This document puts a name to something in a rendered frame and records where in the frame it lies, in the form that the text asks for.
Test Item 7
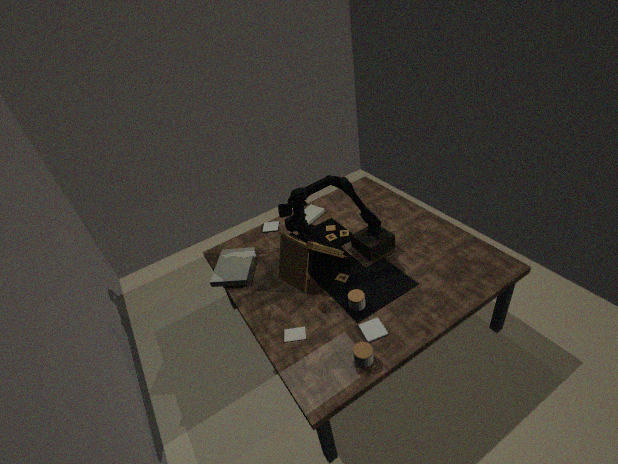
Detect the tan a-frame board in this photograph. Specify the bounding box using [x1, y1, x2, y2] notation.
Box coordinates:
[278, 232, 348, 293]

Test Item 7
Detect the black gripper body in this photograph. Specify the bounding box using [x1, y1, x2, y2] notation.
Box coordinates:
[285, 213, 317, 235]

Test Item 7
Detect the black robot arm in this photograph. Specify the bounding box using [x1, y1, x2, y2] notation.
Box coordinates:
[278, 175, 383, 236]

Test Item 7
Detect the grey cylindrical container with tan lid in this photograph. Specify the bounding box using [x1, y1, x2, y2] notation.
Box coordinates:
[353, 342, 374, 368]
[348, 289, 365, 311]

